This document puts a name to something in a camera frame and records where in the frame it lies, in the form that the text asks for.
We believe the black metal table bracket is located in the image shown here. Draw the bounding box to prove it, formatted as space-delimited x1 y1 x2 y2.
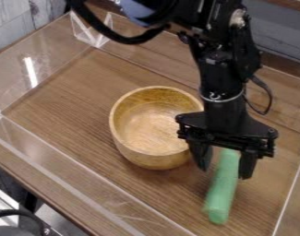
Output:
16 202 64 236

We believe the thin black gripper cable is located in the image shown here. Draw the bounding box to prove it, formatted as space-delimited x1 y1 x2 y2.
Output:
242 75 274 116

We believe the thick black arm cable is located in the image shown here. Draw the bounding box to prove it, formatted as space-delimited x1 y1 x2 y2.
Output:
65 0 174 45

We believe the clear acrylic corner bracket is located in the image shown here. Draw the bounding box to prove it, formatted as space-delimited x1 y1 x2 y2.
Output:
69 12 108 49

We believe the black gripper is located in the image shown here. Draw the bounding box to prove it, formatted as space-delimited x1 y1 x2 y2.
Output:
175 92 277 180

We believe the brown wooden bowl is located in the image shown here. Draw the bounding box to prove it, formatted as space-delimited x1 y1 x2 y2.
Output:
108 86 203 170

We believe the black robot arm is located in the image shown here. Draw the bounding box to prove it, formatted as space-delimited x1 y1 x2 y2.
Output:
159 0 277 179

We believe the green rectangular block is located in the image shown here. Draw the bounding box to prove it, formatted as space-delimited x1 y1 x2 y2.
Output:
202 148 239 225

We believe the black cable under table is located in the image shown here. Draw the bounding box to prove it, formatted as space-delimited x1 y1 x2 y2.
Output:
0 209 51 236

